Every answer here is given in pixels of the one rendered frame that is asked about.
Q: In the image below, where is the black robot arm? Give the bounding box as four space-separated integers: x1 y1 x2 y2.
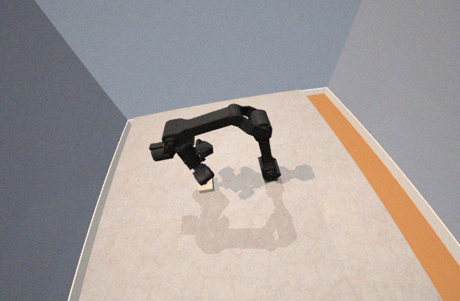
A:
149 103 281 182

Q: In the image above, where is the cream block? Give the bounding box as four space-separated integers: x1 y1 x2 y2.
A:
198 178 214 193

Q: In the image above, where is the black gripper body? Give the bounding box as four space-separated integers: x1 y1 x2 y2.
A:
182 150 215 186

